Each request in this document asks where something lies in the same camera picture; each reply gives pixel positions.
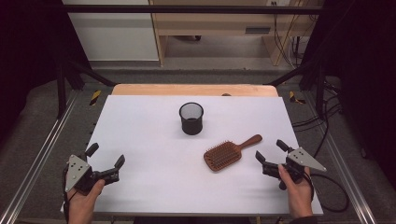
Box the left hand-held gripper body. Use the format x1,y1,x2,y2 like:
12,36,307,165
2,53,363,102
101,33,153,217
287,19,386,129
64,154,121,196

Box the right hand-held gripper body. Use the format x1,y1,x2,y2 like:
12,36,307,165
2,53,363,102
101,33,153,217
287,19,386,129
262,147,328,190

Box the brown wooden hairbrush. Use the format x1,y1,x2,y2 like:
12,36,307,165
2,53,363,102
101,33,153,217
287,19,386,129
203,133,263,173

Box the black mesh cup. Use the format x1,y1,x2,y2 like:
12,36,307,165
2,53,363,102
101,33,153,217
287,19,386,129
178,102,205,136

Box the person's left hand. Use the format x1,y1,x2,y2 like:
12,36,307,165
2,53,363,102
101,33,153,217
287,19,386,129
68,179,106,224

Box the person's right hand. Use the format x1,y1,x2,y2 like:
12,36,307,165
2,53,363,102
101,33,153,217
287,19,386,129
278,163,314,218

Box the yellow black tape marker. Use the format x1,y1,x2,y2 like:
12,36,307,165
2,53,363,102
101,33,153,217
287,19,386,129
89,90,103,106
289,91,306,105

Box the white board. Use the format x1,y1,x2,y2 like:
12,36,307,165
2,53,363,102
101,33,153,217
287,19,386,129
60,94,324,217

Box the black curtain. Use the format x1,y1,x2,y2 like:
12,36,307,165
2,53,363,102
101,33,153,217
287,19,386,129
303,0,396,188
0,0,92,141

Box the white cabinet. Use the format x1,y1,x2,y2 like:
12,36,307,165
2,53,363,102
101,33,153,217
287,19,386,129
61,0,161,63

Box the light wooden desk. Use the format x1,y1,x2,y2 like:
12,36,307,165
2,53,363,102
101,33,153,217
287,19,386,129
148,0,326,67

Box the white power strip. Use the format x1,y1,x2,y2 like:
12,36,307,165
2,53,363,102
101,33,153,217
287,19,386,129
265,0,292,7

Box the black floor cable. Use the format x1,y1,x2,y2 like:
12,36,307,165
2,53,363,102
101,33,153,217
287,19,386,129
312,78,342,158
290,102,344,129

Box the aluminium rail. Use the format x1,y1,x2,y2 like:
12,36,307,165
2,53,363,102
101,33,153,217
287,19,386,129
0,90,80,224
303,91,377,224

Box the right hand-held gripper cable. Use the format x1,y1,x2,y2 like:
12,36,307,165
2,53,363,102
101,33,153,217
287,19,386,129
303,172,350,214

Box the black frame stand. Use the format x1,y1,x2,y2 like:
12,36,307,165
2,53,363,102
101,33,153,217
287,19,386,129
55,59,118,119
264,60,328,118

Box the hanging black cables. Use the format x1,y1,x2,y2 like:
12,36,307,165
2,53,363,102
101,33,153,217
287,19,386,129
272,13,312,68

